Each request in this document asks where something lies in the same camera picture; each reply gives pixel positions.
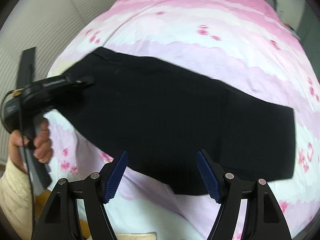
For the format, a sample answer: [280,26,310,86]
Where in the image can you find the black pants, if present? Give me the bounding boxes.
[58,48,296,196]

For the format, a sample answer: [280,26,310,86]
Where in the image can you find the cream sleeve left forearm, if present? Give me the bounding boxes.
[1,158,33,239]

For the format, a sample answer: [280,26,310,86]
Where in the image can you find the person's left hand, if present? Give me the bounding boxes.
[7,118,54,174]

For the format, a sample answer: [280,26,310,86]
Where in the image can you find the beige garment on bed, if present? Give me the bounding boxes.
[47,57,82,77]

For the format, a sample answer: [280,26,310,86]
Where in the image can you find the pink floral bed sheet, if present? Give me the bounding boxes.
[45,0,319,239]

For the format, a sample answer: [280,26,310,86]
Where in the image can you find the black cable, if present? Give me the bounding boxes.
[1,89,36,240]

